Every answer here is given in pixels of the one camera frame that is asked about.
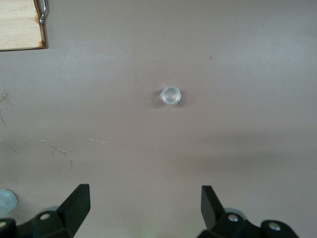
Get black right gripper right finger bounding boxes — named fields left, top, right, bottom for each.
left=200, top=185, right=297, bottom=238

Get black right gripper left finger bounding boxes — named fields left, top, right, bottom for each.
left=0, top=183, right=91, bottom=238

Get small clear measuring cup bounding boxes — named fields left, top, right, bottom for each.
left=159, top=86, right=182, bottom=106

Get green sleeved glass bottle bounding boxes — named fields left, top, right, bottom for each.
left=0, top=189, right=17, bottom=214

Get wooden cutting board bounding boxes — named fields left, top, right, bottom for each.
left=0, top=0, right=50, bottom=52

